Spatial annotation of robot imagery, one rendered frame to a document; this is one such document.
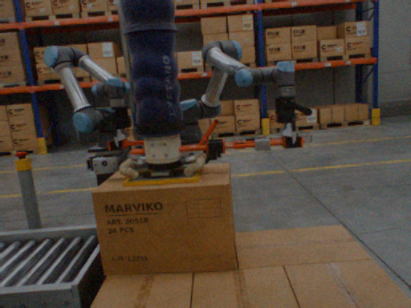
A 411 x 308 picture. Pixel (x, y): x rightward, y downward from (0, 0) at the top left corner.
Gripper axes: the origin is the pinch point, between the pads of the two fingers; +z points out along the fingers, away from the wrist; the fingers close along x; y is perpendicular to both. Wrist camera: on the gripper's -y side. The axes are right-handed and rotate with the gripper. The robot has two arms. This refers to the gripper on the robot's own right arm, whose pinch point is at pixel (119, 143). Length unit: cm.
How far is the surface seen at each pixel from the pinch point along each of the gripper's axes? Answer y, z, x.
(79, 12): -273, -208, 660
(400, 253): 180, 108, 68
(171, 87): 38, -28, -33
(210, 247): 50, 42, -46
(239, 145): 66, 0, -29
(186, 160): 40.5, 6.1, -28.0
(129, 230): 15, 32, -46
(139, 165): 17.6, 7.0, -27.7
